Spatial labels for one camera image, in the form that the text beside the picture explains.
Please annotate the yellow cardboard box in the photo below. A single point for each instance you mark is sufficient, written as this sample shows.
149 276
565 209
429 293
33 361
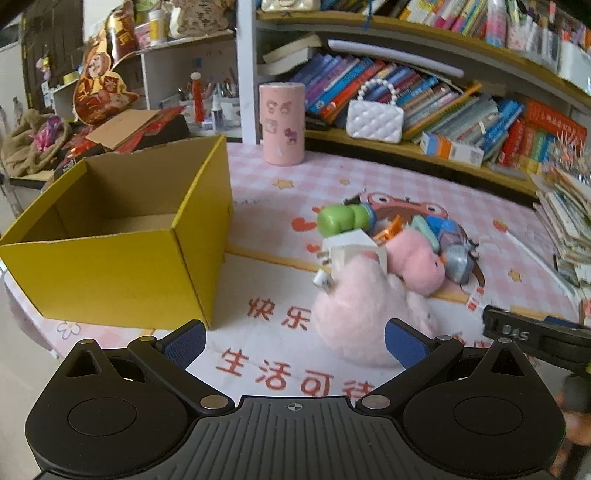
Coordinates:
129 240

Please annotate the grey blue toy figure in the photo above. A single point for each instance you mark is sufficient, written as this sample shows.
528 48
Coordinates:
459 254

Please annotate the pink printed table mat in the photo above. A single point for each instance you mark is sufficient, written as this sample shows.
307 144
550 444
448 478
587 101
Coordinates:
261 340

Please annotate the blue toy block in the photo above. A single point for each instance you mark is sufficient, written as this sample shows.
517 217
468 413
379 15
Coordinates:
441 224

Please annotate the green caterpillar toy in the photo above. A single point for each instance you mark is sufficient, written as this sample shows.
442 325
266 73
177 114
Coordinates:
341 218

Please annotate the pile of papers and booklets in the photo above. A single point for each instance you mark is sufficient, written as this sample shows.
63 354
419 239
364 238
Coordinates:
564 210

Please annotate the pink cylindrical container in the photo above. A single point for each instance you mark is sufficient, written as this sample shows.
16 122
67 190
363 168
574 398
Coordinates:
282 117

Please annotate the white cubby shelf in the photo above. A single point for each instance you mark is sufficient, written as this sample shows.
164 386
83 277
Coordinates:
156 73

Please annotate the brown flat cardboard sheet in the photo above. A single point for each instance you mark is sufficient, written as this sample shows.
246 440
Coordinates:
119 128

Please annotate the small pink plush chick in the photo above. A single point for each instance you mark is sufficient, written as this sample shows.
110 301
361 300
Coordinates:
411 258

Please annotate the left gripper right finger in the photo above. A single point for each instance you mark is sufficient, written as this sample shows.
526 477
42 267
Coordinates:
423 359

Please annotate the brown plush blanket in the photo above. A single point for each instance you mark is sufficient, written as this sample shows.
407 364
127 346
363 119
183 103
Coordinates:
34 144

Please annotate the wooden bookshelf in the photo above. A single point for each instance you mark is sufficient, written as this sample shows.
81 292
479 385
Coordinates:
447 83

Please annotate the red cartoon paper decoration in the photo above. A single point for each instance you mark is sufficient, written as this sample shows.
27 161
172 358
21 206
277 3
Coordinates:
100 91

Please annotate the orange white blue carton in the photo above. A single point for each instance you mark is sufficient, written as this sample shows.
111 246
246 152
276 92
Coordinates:
443 148

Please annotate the orange plastic comb clip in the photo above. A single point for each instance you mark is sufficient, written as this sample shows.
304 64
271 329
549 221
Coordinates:
391 231

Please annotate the teal round case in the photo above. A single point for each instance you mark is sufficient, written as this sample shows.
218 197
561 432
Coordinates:
420 224

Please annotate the large pink plush toy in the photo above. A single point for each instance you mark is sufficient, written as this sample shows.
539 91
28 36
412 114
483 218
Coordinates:
351 318

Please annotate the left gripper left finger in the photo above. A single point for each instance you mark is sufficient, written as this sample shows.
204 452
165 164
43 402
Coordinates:
165 361

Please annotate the white quilted pearl purse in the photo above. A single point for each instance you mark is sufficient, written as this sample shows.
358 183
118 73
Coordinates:
372 120

